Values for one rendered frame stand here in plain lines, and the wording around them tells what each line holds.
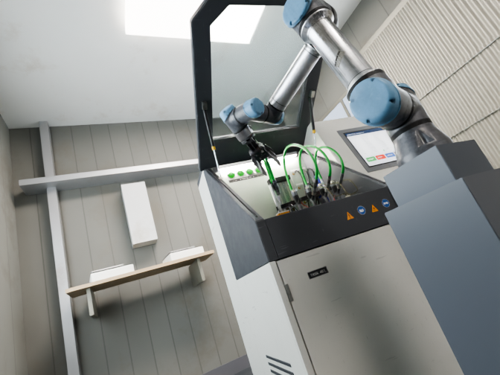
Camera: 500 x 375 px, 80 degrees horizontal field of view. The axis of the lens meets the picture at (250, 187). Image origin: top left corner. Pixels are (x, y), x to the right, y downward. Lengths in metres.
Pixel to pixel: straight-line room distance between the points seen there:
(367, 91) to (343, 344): 0.83
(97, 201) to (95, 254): 0.58
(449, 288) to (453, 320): 0.08
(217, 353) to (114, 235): 1.64
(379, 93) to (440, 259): 0.44
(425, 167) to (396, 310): 0.64
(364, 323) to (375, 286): 0.14
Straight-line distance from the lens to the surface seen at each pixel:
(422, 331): 1.40
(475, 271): 0.86
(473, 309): 0.91
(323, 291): 1.18
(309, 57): 1.22
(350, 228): 1.30
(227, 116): 1.26
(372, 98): 0.85
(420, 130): 0.95
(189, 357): 3.45
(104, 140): 4.02
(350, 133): 2.00
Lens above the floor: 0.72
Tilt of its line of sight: 18 degrees up
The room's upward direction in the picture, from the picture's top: 19 degrees counter-clockwise
